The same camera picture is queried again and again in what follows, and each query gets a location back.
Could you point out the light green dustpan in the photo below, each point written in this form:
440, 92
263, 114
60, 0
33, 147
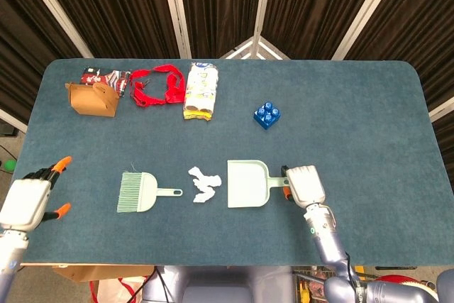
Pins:
246, 186

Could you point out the light green hand broom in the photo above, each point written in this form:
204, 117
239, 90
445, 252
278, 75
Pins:
142, 193

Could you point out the blue building block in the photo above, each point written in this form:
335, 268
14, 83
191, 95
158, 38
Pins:
266, 115

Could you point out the white red bag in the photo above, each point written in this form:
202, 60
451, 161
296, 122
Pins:
117, 290

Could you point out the red black snack packet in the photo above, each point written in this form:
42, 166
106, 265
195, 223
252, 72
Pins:
106, 77

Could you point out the yellow white snack package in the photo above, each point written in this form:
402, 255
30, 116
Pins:
200, 90

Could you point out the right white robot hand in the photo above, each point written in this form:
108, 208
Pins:
305, 184

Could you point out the white paper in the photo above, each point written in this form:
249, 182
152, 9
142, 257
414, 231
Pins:
204, 184

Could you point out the silver robot torso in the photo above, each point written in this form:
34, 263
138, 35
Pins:
220, 285

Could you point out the white partition frame post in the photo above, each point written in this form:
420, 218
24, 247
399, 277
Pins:
56, 12
262, 8
177, 8
365, 12

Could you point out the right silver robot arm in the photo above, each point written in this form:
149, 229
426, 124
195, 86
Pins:
326, 242

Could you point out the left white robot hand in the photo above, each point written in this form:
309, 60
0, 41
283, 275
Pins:
23, 203

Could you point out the brown cardboard gable box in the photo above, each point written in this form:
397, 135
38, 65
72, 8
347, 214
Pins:
94, 102

